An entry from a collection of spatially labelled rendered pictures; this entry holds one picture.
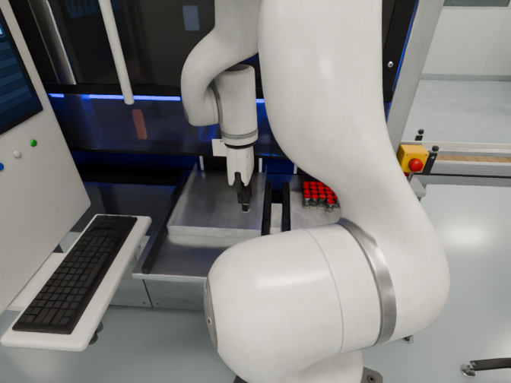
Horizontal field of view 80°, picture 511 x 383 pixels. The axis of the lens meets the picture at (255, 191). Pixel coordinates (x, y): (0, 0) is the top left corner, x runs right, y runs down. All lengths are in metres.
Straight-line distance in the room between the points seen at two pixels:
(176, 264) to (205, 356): 0.90
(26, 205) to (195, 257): 0.46
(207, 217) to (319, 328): 0.70
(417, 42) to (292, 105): 0.71
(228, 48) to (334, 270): 0.41
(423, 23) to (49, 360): 1.95
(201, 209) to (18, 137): 0.50
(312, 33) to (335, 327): 0.22
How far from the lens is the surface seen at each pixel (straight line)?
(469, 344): 1.96
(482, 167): 1.33
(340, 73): 0.24
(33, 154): 1.00
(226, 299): 0.26
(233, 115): 0.65
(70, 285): 0.94
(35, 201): 1.01
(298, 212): 0.93
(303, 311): 0.25
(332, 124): 0.23
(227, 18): 0.54
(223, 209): 0.94
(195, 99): 0.60
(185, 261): 0.81
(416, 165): 1.04
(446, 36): 6.09
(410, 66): 0.94
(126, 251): 0.99
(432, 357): 1.83
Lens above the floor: 1.48
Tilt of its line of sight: 36 degrees down
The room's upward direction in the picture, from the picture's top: straight up
